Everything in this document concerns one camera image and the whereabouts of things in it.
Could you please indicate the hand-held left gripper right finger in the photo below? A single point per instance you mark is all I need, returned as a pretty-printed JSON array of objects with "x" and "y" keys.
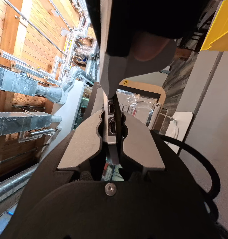
[{"x": 142, "y": 145}]

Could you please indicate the silver round elbow duct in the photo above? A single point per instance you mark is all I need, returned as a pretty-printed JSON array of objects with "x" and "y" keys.
[{"x": 57, "y": 93}]

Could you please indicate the silver rectangular duct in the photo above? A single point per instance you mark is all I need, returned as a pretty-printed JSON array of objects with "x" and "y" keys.
[
  {"x": 14, "y": 80},
  {"x": 22, "y": 123}
]

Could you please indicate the silver spiral round duct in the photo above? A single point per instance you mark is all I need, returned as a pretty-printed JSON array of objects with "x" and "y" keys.
[{"x": 11, "y": 186}]

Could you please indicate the silver HDMI switch box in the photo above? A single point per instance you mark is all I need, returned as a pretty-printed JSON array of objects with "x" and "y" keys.
[{"x": 111, "y": 138}]

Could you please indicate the person's right hand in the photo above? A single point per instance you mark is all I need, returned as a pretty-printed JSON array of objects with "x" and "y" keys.
[{"x": 151, "y": 46}]

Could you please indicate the silver insulated pipe run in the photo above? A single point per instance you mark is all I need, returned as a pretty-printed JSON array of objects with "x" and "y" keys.
[{"x": 82, "y": 24}]

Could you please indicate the white standoff pin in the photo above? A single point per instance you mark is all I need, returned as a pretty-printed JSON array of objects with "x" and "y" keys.
[{"x": 139, "y": 101}]

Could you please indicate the rounded wooden board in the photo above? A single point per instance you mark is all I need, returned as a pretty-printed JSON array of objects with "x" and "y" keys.
[{"x": 143, "y": 86}]

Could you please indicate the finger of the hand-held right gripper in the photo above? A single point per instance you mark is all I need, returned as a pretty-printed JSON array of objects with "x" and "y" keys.
[{"x": 114, "y": 74}]

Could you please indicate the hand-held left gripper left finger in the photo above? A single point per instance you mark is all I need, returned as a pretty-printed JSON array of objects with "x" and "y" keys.
[{"x": 82, "y": 143}]

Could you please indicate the yellow plastic bin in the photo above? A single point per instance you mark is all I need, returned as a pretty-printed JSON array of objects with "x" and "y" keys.
[{"x": 220, "y": 28}]

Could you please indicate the printed instruction sheet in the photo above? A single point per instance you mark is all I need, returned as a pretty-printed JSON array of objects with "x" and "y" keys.
[{"x": 138, "y": 110}]

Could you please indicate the white metal base plate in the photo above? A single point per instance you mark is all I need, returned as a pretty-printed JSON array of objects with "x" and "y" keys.
[{"x": 181, "y": 127}]

